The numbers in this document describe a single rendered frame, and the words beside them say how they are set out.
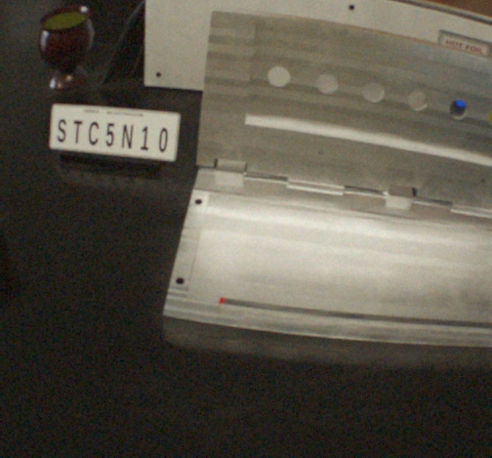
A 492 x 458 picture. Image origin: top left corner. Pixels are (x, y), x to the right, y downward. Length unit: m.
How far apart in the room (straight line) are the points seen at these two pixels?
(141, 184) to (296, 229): 0.18
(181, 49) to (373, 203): 0.31
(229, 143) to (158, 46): 0.21
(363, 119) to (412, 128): 0.05
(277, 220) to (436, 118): 0.20
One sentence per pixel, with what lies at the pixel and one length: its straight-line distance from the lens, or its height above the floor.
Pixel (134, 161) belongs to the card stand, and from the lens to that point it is 0.74.
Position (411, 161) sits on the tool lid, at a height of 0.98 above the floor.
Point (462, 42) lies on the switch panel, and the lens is 0.81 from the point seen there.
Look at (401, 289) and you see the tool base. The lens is 0.64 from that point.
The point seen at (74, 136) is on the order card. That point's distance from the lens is 0.77.
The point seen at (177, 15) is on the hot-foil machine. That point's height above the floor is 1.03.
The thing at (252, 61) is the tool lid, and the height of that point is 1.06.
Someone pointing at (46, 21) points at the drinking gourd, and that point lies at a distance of 0.89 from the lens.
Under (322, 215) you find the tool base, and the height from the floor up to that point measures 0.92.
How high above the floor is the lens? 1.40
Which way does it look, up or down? 45 degrees down
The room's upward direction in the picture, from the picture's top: 6 degrees clockwise
